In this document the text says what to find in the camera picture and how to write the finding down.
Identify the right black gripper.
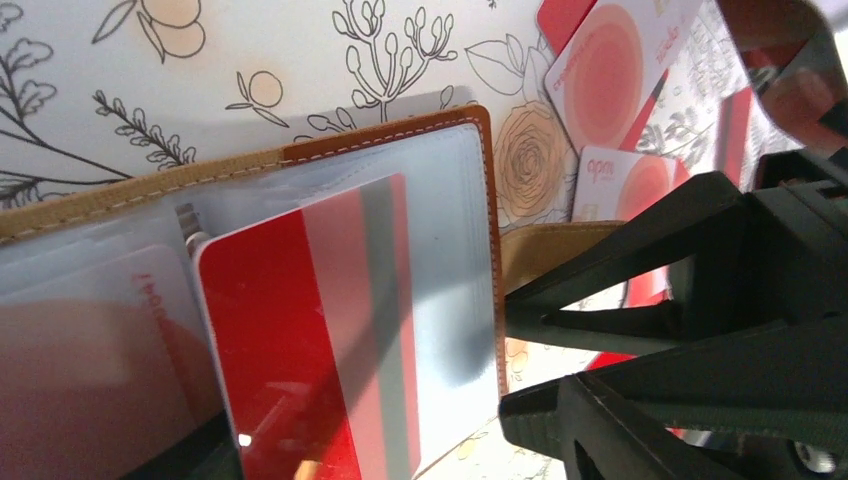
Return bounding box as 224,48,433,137
505,148,847,355

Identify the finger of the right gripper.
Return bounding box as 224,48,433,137
499,317,847,479

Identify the brown leather card holder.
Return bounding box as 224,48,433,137
1,105,595,479

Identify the white card red circle right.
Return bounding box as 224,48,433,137
572,146,690,222

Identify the white card red circle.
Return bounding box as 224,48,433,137
543,1,702,151
572,146,690,222

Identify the white card red circle top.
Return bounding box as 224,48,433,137
543,1,702,151

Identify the floral patterned table mat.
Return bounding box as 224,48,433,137
0,0,796,480

